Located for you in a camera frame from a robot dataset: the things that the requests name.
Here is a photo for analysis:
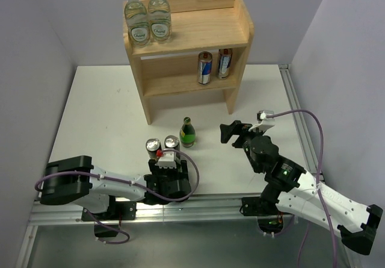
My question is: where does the aluminium rail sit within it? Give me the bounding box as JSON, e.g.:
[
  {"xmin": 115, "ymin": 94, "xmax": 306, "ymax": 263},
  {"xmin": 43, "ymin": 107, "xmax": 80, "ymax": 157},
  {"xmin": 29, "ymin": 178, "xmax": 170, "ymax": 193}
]
[
  {"xmin": 278, "ymin": 64, "xmax": 324, "ymax": 181},
  {"xmin": 14, "ymin": 194, "xmax": 353, "ymax": 268}
]

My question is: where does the aluminium rail right side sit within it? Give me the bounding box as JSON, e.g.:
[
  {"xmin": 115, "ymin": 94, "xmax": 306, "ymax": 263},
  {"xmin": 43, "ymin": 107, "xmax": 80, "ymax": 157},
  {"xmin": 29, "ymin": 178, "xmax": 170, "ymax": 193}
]
[{"xmin": 278, "ymin": 64, "xmax": 324, "ymax": 181}]

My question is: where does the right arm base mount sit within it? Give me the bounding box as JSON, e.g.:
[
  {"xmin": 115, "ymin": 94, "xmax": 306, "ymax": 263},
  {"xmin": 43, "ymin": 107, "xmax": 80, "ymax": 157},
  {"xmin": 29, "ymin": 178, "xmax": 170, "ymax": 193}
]
[{"xmin": 239, "ymin": 196, "xmax": 297, "ymax": 238}]

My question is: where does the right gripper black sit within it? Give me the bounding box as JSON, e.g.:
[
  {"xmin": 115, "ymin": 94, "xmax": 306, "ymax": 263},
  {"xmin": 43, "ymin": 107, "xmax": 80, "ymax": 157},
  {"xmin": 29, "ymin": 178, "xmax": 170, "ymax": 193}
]
[{"xmin": 220, "ymin": 119, "xmax": 266, "ymax": 172}]

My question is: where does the clear glass bottle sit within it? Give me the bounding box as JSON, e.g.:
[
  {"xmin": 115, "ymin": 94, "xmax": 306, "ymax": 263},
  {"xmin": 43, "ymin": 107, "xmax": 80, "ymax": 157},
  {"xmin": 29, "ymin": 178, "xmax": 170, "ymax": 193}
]
[
  {"xmin": 147, "ymin": 0, "xmax": 172, "ymax": 43},
  {"xmin": 124, "ymin": 0, "xmax": 150, "ymax": 47}
]

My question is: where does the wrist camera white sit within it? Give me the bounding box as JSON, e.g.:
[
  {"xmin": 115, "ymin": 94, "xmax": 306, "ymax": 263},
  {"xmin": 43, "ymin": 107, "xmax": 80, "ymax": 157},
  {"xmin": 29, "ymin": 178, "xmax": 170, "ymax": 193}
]
[
  {"xmin": 156, "ymin": 150, "xmax": 177, "ymax": 169},
  {"xmin": 248, "ymin": 110, "xmax": 275, "ymax": 132}
]

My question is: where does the green glass bottle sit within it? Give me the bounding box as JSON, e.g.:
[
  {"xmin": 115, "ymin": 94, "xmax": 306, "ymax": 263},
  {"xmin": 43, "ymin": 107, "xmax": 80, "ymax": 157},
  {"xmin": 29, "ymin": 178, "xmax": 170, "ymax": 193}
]
[{"xmin": 179, "ymin": 117, "xmax": 196, "ymax": 148}]

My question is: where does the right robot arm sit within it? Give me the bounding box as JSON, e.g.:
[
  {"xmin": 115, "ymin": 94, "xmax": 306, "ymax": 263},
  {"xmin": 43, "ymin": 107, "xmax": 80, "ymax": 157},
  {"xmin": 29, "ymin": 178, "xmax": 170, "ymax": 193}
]
[{"xmin": 220, "ymin": 120, "xmax": 383, "ymax": 255}]

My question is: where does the clear glass bottle right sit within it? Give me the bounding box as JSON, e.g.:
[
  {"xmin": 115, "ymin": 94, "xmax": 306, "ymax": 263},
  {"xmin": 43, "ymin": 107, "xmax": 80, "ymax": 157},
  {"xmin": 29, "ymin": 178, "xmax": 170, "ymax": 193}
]
[{"xmin": 147, "ymin": 0, "xmax": 172, "ymax": 43}]

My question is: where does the silver blue energy can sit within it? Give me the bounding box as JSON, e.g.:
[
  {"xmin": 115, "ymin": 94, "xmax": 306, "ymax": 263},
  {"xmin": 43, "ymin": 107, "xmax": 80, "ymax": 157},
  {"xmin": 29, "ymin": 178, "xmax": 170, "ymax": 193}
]
[
  {"xmin": 198, "ymin": 51, "xmax": 212, "ymax": 85},
  {"xmin": 217, "ymin": 48, "xmax": 233, "ymax": 79}
]

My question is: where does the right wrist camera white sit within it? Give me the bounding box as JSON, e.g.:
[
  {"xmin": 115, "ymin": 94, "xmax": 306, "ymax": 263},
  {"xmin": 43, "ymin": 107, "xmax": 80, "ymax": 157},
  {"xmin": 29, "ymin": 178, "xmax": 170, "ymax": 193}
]
[{"xmin": 248, "ymin": 110, "xmax": 275, "ymax": 132}]

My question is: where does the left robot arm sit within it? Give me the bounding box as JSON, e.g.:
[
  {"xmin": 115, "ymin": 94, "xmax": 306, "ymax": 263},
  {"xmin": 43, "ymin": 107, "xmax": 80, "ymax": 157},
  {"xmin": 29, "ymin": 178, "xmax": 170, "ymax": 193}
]
[{"xmin": 35, "ymin": 152, "xmax": 194, "ymax": 219}]

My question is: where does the wooden two-tier shelf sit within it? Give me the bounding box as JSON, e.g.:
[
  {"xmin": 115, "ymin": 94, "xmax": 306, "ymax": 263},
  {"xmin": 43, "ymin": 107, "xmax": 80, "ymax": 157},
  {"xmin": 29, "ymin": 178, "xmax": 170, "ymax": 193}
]
[{"xmin": 123, "ymin": 0, "xmax": 254, "ymax": 124}]

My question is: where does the aluminium rail front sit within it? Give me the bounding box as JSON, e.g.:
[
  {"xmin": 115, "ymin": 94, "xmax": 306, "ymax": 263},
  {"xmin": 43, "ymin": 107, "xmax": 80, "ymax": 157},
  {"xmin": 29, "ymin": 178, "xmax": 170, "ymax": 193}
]
[{"xmin": 14, "ymin": 194, "xmax": 353, "ymax": 268}]

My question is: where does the black can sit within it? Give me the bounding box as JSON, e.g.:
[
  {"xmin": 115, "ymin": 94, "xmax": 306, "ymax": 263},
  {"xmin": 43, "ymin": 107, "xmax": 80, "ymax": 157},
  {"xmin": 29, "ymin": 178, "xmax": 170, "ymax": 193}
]
[
  {"xmin": 146, "ymin": 138, "xmax": 162, "ymax": 161},
  {"xmin": 164, "ymin": 135, "xmax": 180, "ymax": 151}
]

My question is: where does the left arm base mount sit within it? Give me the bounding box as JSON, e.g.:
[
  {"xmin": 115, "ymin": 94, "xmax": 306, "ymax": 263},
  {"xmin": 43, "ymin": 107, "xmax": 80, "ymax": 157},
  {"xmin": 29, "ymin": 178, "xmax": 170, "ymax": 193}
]
[{"xmin": 81, "ymin": 198, "xmax": 137, "ymax": 244}]

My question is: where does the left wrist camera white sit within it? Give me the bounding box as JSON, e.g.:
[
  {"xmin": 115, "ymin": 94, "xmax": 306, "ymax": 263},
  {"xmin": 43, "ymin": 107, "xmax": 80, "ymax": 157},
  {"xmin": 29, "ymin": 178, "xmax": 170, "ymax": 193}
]
[{"xmin": 156, "ymin": 150, "xmax": 177, "ymax": 169}]

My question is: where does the clear glass bottle left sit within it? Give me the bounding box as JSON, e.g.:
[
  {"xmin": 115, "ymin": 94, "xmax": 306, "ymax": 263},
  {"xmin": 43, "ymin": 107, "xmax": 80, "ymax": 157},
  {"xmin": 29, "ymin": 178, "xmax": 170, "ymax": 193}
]
[{"xmin": 124, "ymin": 0, "xmax": 150, "ymax": 47}]

